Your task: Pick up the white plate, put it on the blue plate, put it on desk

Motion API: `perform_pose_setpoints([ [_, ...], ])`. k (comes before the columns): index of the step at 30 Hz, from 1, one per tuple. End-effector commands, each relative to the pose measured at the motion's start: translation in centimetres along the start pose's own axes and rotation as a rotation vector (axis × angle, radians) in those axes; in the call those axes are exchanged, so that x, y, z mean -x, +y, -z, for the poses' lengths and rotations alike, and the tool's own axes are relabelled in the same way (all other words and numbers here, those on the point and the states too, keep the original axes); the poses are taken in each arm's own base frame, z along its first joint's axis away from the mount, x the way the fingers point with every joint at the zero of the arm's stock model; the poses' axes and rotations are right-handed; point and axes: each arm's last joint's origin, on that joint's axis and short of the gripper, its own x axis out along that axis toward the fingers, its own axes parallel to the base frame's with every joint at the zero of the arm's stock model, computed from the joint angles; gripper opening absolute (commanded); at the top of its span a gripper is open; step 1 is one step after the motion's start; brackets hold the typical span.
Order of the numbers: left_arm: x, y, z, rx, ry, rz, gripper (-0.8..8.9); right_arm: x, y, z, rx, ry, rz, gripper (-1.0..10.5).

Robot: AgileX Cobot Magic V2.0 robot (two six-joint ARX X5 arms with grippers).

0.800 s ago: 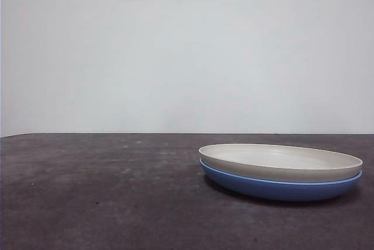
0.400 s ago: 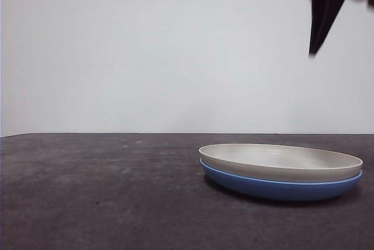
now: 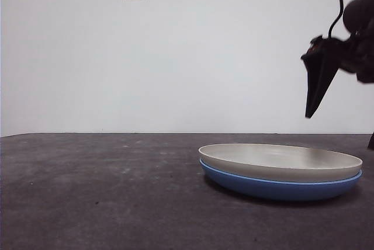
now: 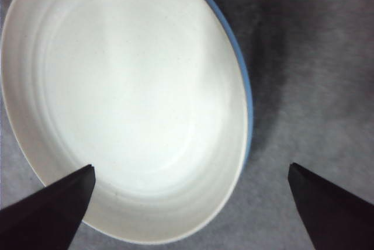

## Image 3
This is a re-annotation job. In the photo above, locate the white round plate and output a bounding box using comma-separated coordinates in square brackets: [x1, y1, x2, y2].
[198, 143, 363, 183]

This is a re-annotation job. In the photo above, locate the blue round plate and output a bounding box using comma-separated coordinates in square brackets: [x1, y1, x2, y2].
[199, 158, 363, 202]

